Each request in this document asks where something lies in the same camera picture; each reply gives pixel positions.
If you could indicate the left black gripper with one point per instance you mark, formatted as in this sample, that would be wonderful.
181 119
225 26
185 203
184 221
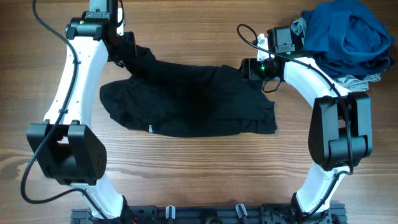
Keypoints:
130 51

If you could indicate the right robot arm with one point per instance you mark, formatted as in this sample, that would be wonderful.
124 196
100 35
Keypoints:
340 133

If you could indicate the black t-shirt with logo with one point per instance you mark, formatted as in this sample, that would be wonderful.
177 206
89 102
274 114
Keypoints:
186 101

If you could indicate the blue crumpled garment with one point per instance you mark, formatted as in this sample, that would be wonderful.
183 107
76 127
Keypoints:
345 38

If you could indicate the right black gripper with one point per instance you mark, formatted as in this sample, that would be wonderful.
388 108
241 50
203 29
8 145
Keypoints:
249 67

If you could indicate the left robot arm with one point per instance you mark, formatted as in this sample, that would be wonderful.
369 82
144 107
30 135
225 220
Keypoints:
64 144

